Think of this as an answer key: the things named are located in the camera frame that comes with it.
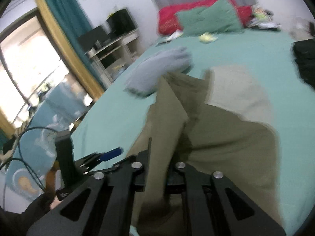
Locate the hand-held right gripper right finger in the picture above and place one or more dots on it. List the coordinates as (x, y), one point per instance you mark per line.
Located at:
(189, 179)

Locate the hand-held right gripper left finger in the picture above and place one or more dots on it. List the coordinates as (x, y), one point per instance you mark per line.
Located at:
(140, 177)

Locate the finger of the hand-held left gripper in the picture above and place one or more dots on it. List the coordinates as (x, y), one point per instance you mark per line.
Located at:
(96, 167)
(112, 153)

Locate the olive green hooded jacket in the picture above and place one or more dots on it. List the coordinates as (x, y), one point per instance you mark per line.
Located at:
(221, 157)

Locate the person's left forearm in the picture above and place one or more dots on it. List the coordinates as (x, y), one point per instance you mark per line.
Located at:
(27, 216)

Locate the black clothes pile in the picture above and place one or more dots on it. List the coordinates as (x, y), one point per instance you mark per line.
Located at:
(305, 64)

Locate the person's left hand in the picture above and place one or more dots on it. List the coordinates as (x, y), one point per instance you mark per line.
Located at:
(52, 180)

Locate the blue printed blanket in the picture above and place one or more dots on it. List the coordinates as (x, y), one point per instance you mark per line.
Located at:
(61, 103)

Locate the grey pillow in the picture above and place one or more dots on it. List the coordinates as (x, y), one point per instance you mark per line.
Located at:
(157, 71)

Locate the teal curtain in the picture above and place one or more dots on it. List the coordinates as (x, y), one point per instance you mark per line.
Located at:
(69, 12)
(71, 61)

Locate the window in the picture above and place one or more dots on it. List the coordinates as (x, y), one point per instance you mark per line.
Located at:
(29, 66)

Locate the white computer desk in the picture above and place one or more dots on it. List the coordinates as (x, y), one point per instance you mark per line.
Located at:
(123, 46)

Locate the black monitor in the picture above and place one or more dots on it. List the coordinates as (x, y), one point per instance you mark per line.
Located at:
(93, 38)

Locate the bed with green sheet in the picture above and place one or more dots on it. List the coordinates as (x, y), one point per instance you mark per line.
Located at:
(283, 103)

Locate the black computer tower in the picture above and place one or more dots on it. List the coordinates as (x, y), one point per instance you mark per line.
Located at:
(121, 22)

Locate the white paper packet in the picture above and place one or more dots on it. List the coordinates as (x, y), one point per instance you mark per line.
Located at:
(173, 35)

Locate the yellow cloth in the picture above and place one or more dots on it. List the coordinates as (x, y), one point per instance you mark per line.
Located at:
(208, 37)

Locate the large red patterned pillow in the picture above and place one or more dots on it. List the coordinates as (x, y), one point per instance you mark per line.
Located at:
(172, 17)

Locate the green pillow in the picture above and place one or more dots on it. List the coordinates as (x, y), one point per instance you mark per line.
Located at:
(211, 17)

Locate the small red pillow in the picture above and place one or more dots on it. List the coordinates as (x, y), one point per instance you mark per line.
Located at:
(243, 14)

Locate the snack bag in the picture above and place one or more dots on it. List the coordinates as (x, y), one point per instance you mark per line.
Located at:
(261, 13)

